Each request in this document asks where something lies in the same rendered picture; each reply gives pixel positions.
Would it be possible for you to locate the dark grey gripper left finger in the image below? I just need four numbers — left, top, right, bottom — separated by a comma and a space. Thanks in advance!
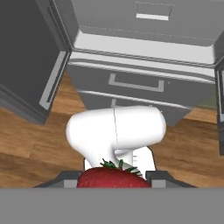
32, 170, 85, 189

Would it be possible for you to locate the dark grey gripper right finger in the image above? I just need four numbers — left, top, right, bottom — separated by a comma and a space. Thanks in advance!
145, 170, 199, 189

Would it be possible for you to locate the red strawberry with green leaves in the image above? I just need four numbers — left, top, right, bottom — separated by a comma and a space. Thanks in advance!
76, 158, 152, 189

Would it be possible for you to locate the grey fridge drawer front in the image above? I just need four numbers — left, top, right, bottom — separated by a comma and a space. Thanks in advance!
71, 0, 224, 47
66, 61, 217, 111
76, 89, 196, 128

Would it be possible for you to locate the dark grey fridge door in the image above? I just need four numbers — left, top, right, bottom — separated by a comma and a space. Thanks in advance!
0, 0, 73, 126
213, 38, 224, 156

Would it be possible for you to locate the grey fridge body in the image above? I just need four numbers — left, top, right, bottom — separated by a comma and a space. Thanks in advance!
34, 0, 224, 128

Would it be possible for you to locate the white rounded object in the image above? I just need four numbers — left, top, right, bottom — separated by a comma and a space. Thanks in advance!
65, 105, 167, 179

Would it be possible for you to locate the light grey drawer handle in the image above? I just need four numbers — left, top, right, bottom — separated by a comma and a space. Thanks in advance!
108, 72, 166, 94
110, 98, 155, 109
135, 1, 173, 22

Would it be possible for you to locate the light grey fridge door handle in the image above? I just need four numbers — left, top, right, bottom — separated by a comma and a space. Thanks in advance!
38, 50, 71, 111

